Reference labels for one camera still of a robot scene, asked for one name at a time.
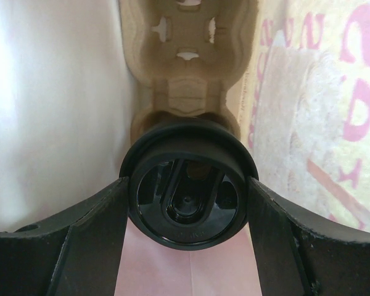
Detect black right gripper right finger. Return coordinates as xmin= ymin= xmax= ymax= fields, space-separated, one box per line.
xmin=247 ymin=178 xmax=370 ymax=295

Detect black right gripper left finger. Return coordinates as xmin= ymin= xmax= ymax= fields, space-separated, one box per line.
xmin=0 ymin=178 xmax=128 ymax=295

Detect black coffee lid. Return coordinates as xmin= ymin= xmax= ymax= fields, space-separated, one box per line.
xmin=119 ymin=117 xmax=258 ymax=251

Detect pink cakes paper bag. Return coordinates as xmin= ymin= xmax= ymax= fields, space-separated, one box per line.
xmin=0 ymin=1 xmax=370 ymax=295

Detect single cardboard cup carrier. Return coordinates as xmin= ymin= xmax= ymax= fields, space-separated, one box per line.
xmin=119 ymin=1 xmax=259 ymax=142

